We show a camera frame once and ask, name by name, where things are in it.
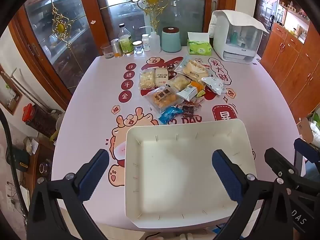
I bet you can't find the white squeeze bottle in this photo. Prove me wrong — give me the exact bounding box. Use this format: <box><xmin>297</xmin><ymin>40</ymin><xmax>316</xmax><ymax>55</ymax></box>
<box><xmin>139</xmin><ymin>26</ymin><xmax>162</xmax><ymax>53</ymax></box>

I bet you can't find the clear packet of white candy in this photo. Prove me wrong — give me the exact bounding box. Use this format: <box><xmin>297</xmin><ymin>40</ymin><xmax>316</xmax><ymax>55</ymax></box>
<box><xmin>138</xmin><ymin>70</ymin><xmax>156</xmax><ymax>91</ymax></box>

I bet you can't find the small white teal packet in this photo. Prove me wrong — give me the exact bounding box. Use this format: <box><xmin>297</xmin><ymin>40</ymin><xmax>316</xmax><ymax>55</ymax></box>
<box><xmin>176</xmin><ymin>85</ymin><xmax>198</xmax><ymax>101</ymax></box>

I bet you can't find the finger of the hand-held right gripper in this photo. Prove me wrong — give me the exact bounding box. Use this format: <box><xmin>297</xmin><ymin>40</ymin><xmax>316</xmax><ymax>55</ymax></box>
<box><xmin>264</xmin><ymin>148</ymin><xmax>300</xmax><ymax>180</ymax></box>
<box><xmin>293</xmin><ymin>138</ymin><xmax>320</xmax><ymax>172</ymax></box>

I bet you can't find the white labelled bread packet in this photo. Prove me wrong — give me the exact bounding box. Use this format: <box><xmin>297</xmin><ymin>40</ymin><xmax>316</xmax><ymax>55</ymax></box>
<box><xmin>155</xmin><ymin>67</ymin><xmax>171</xmax><ymax>87</ymax></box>

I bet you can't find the white silver snack packet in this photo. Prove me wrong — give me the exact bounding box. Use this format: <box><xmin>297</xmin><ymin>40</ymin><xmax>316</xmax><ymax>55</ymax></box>
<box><xmin>201</xmin><ymin>76</ymin><xmax>226</xmax><ymax>96</ymax></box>

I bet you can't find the large clear sandwich packet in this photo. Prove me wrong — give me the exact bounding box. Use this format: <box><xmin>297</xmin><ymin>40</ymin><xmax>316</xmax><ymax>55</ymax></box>
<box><xmin>174</xmin><ymin>58</ymin><xmax>211</xmax><ymax>81</ymax></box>

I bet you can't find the red spicy snack packet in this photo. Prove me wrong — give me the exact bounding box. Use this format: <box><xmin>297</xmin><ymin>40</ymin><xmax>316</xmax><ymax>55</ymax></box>
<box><xmin>178</xmin><ymin>98</ymin><xmax>203</xmax><ymax>113</ymax></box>

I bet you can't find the metal can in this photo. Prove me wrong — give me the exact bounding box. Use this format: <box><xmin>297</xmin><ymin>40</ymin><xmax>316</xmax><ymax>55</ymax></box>
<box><xmin>111</xmin><ymin>39</ymin><xmax>123</xmax><ymax>58</ymax></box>

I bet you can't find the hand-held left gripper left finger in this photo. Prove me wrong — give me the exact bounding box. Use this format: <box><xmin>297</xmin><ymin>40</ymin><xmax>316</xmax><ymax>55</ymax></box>
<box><xmin>26</xmin><ymin>149</ymin><xmax>110</xmax><ymax>240</ymax></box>

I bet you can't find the glass door with gold ornament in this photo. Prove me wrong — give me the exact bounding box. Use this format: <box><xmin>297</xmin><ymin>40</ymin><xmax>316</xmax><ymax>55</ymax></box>
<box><xmin>15</xmin><ymin>0</ymin><xmax>208</xmax><ymax>100</ymax></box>

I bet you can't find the green tissue box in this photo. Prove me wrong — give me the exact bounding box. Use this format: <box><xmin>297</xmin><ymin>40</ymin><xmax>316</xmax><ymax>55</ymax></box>
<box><xmin>187</xmin><ymin>32</ymin><xmax>213</xmax><ymax>56</ymax></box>

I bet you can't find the small glass jar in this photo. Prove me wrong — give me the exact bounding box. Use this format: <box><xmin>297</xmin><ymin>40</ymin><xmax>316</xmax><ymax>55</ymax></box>
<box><xmin>132</xmin><ymin>41</ymin><xmax>144</xmax><ymax>54</ymax></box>

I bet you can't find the white pill bottle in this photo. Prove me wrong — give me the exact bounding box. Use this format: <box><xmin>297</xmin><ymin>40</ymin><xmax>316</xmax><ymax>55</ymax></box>
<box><xmin>142</xmin><ymin>34</ymin><xmax>151</xmax><ymax>52</ymax></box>

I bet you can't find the wooden cabinet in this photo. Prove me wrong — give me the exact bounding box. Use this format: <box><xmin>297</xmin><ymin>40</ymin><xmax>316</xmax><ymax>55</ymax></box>
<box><xmin>260</xmin><ymin>21</ymin><xmax>320</xmax><ymax>120</ymax></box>

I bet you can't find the orange labelled cake packet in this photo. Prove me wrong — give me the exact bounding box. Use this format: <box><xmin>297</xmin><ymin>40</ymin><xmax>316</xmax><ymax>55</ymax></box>
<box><xmin>146</xmin><ymin>86</ymin><xmax>180</xmax><ymax>112</ymax></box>

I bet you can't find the teal canister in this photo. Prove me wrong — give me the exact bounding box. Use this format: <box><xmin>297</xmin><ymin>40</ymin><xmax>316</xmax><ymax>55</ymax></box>
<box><xmin>161</xmin><ymin>27</ymin><xmax>182</xmax><ymax>53</ymax></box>

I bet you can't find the glass cup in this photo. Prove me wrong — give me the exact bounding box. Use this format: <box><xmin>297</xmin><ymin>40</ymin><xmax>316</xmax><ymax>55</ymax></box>
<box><xmin>101</xmin><ymin>45</ymin><xmax>114</xmax><ymax>59</ymax></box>

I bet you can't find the glass bottle with green label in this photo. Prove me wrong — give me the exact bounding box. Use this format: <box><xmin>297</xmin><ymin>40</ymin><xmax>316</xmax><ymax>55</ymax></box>
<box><xmin>118</xmin><ymin>23</ymin><xmax>134</xmax><ymax>56</ymax></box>

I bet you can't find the red lidded container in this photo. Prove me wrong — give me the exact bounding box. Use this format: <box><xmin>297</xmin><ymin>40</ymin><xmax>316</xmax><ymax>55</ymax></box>
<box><xmin>22</xmin><ymin>103</ymin><xmax>37</xmax><ymax>122</ymax></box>

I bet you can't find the blue snack packet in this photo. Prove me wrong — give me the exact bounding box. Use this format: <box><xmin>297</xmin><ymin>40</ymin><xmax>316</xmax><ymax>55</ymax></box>
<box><xmin>158</xmin><ymin>105</ymin><xmax>185</xmax><ymax>125</ymax></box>

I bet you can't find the cardboard box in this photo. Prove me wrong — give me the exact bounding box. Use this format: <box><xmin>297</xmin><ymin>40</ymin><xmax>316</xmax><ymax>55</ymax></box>
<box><xmin>297</xmin><ymin>117</ymin><xmax>315</xmax><ymax>143</ymax></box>

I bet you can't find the clear bun packet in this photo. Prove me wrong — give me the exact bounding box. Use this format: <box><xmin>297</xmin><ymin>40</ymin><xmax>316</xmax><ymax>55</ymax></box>
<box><xmin>167</xmin><ymin>74</ymin><xmax>193</xmax><ymax>92</ymax></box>

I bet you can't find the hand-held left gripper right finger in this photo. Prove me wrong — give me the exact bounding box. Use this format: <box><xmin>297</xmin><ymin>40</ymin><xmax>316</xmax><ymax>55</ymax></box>
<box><xmin>212</xmin><ymin>149</ymin><xmax>295</xmax><ymax>240</ymax></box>

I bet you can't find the white countertop appliance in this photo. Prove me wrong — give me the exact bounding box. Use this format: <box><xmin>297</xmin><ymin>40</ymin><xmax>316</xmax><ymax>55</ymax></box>
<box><xmin>208</xmin><ymin>10</ymin><xmax>271</xmax><ymax>65</ymax></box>

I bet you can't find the dark red snack packet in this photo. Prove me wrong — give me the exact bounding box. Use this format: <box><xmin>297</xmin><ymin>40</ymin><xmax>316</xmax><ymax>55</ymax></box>
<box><xmin>167</xmin><ymin>64</ymin><xmax>178</xmax><ymax>78</ymax></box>

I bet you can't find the white plastic tray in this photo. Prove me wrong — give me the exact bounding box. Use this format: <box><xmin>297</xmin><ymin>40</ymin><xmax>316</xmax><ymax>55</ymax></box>
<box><xmin>124</xmin><ymin>119</ymin><xmax>257</xmax><ymax>229</ymax></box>

